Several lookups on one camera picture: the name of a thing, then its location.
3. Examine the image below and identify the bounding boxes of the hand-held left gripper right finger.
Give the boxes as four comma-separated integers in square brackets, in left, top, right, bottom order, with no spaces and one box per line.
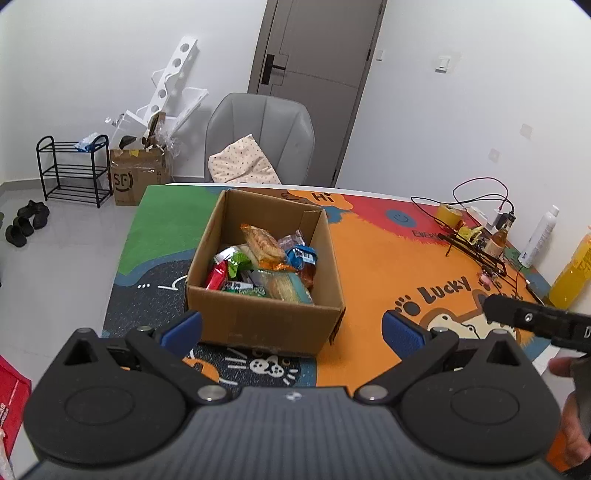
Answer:
[353,310,532,407]

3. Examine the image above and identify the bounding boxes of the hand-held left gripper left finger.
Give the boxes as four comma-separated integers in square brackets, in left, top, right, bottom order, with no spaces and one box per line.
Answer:
[55,310,234,407]

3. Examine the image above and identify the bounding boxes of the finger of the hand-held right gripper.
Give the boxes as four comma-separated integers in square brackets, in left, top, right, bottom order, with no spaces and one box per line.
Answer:
[484,294,561,343]

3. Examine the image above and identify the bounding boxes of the red snack packet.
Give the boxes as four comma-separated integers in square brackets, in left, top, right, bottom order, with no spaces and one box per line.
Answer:
[204,260,230,291]

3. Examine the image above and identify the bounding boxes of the pale green wafer packet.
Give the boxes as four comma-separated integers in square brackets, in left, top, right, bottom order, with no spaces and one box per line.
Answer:
[256,269,315,305]

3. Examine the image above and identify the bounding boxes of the orange cracker packet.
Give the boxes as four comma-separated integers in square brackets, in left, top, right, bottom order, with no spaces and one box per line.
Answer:
[240,223,288,269]

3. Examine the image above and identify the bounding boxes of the dark blue snack packet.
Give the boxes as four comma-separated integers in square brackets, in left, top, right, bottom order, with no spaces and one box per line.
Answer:
[284,246,319,271]

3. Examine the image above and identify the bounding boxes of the person's right hand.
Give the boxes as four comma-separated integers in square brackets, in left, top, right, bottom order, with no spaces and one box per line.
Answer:
[549,357,591,474]

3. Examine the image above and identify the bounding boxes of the black phone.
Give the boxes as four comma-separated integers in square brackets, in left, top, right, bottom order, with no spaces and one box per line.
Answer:
[526,279,552,305]

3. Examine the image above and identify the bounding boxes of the yellow juice bottle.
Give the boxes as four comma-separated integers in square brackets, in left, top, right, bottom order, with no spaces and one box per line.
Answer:
[549,226,591,311]

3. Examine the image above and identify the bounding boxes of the amber glass bottle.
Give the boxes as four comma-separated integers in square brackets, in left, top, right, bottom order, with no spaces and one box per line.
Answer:
[484,215,514,259]

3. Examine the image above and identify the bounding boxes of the white spray bottle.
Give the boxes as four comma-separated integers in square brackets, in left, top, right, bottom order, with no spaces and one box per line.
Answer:
[518,204,560,268]

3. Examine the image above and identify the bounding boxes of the white power strip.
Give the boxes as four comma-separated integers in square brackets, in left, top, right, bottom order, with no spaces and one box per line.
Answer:
[466,206,502,227]

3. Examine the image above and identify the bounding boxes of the yellow tape roll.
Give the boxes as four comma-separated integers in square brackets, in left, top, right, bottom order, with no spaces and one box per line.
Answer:
[438,203,464,228]

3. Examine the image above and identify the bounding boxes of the brown printed cardboard box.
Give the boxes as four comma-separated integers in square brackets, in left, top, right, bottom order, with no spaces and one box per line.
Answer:
[109,147,169,207]

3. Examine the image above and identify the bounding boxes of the dotted cream cushion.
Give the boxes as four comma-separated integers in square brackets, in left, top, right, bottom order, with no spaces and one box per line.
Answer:
[208,134,281,184]

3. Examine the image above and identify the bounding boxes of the red bag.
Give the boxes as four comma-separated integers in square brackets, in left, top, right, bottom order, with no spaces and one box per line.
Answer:
[0,353,32,480]

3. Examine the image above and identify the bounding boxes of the black slipper pair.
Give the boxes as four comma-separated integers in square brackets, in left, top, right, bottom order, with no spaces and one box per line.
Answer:
[4,217,34,247]
[17,200,51,230]

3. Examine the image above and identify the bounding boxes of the black shoe rack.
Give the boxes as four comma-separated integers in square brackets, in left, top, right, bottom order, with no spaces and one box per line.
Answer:
[36,135,114,209]

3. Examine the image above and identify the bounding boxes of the clear plastic wrap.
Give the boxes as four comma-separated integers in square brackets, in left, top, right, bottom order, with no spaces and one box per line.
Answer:
[141,111,178,155]

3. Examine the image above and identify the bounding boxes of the blue white plastic bag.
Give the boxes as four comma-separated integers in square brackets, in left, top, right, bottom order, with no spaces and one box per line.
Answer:
[75,133,108,152]

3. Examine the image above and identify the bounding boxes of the grey chair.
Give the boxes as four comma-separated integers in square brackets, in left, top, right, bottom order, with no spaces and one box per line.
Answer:
[204,92,316,184]

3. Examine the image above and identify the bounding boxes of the grey door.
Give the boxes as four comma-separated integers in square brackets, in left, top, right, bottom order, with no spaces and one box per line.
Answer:
[248,0,387,188]

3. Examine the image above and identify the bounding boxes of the white perforated rack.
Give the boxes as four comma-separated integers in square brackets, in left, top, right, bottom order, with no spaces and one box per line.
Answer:
[105,39,209,144]

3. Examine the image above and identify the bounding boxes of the black wire stand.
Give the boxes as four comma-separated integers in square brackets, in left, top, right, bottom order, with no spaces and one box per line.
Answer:
[436,231,546,305]

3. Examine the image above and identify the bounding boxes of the black cable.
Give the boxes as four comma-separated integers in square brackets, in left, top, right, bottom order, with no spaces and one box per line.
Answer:
[411,191,515,222]

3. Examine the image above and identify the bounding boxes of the red cable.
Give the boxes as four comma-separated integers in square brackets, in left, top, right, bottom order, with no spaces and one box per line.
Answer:
[451,178,511,213]

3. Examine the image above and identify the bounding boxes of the black door handle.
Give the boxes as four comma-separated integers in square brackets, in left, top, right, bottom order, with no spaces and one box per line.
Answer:
[261,54,289,85]

